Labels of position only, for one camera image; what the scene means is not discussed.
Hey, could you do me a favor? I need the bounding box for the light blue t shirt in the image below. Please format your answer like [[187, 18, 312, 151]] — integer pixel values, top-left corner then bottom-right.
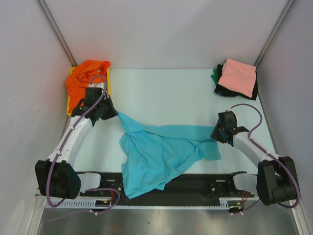
[[118, 112, 221, 199]]

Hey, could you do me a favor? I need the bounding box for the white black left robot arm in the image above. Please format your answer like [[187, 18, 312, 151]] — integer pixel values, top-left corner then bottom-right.
[[35, 87, 118, 199]]

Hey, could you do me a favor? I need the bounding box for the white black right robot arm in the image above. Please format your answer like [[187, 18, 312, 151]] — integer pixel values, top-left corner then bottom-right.
[[211, 110, 301, 209]]

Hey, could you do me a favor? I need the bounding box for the orange t shirt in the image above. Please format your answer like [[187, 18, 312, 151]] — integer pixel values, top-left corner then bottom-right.
[[65, 59, 112, 112]]

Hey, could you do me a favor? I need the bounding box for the folded black t shirt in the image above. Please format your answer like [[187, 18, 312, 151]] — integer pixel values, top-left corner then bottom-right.
[[214, 64, 258, 100]]

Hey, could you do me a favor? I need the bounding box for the yellow plastic bin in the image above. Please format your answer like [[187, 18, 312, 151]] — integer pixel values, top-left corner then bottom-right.
[[67, 66, 112, 116]]

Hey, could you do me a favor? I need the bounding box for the folded pink t shirt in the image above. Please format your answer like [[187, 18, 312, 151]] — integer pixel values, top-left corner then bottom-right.
[[218, 58, 256, 97]]

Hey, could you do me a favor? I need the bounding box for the folded green t shirt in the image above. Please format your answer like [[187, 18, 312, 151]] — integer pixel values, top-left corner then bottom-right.
[[211, 69, 220, 85]]

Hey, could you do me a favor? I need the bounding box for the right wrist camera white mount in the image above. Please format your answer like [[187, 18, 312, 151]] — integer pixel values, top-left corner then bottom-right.
[[226, 107, 239, 120]]

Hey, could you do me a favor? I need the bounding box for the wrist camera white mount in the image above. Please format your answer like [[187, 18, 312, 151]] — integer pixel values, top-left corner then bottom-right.
[[89, 82, 106, 89], [226, 107, 239, 120]]

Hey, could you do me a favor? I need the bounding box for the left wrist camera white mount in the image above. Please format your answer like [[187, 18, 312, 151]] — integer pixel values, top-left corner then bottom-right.
[[89, 82, 106, 89]]

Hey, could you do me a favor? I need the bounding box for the black mounting base plate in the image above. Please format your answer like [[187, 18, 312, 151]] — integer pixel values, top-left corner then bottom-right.
[[79, 171, 260, 208]]

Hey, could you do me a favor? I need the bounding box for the white slotted cable duct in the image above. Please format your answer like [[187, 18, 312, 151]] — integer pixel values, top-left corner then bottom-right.
[[57, 199, 244, 211]]

